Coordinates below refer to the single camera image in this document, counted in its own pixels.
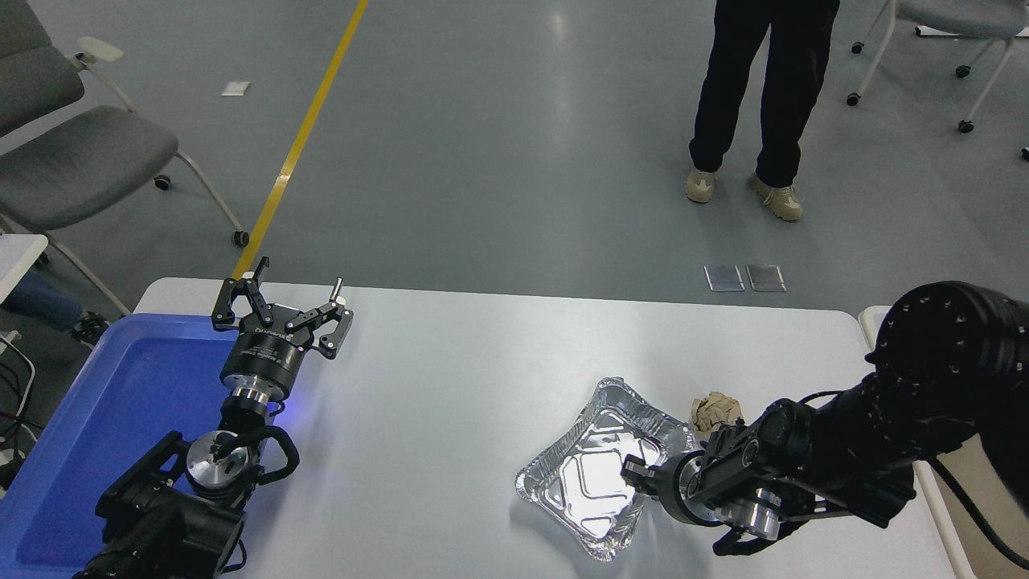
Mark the crumpled tan paper ball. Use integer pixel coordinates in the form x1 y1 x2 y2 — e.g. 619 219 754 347
690 391 744 437

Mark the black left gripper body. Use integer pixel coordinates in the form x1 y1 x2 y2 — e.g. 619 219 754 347
220 320 316 401

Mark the large pale bin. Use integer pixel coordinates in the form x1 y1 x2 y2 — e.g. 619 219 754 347
859 306 1029 579

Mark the black cable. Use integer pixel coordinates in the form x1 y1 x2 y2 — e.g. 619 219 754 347
0 360 35 431

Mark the blue plastic tray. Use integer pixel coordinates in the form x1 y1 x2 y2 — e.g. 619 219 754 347
0 312 282 579

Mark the seated person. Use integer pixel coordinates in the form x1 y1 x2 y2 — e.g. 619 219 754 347
0 269 110 349

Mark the white desk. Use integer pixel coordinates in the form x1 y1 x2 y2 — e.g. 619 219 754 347
0 233 50 305

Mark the silver foil tray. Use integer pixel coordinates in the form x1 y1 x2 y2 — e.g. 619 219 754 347
514 376 696 562

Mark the white cable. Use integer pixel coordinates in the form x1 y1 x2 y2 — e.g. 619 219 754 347
0 330 38 439

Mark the standing person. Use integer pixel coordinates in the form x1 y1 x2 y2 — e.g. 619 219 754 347
686 0 842 224

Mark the grey chair with white legs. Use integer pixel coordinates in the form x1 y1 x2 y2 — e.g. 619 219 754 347
846 0 1029 134

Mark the grey office chair with armrest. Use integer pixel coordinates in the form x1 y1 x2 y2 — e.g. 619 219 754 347
0 0 251 318

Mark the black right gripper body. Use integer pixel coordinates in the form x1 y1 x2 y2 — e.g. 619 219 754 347
654 454 702 526

